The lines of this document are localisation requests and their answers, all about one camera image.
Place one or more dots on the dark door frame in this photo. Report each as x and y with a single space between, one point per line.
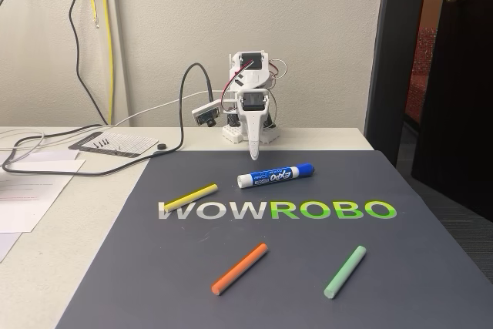
393 55

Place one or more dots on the dark wooden door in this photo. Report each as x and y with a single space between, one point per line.
462 94

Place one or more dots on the white board camera module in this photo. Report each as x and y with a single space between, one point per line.
204 114

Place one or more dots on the grey WOWROBO mat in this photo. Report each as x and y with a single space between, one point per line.
292 259

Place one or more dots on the green chalk stick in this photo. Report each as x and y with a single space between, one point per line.
345 271

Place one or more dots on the small black round cap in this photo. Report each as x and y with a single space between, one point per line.
162 146

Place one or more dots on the orange chalk stick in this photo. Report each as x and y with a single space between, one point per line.
239 269

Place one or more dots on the black-bordered screw sheet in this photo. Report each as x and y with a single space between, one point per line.
127 144

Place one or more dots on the printed white paper sheet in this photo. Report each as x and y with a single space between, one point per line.
27 205

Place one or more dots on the blue Expo marker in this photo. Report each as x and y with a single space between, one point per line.
275 176

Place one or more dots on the yellow chalk stick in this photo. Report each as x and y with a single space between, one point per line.
191 197

